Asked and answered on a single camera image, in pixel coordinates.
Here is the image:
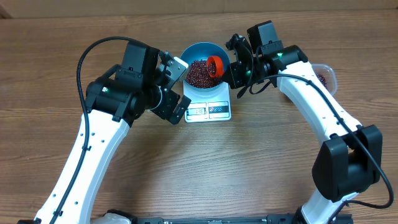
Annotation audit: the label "red measuring scoop blue handle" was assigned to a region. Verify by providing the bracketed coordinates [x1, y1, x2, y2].
[206, 55, 224, 78]

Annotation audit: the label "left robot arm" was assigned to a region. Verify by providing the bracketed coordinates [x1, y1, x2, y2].
[30, 39, 191, 223]

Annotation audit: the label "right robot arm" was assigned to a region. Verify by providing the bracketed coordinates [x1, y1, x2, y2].
[222, 21, 382, 223]

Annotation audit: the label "red beans in bowl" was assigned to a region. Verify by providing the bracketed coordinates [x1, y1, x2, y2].
[185, 60, 221, 88]

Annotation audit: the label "white digital kitchen scale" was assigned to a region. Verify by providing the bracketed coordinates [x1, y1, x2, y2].
[183, 81, 232, 123]

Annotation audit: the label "blue plastic bowl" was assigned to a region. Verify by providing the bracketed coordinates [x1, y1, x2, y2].
[181, 42, 230, 72]

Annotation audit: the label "red beans in container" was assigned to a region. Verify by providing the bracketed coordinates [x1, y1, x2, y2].
[317, 74, 327, 88]

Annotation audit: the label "clear plastic container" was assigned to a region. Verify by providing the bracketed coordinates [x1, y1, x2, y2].
[312, 63, 338, 96]

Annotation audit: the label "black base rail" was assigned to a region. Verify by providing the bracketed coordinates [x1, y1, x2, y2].
[102, 213, 354, 224]

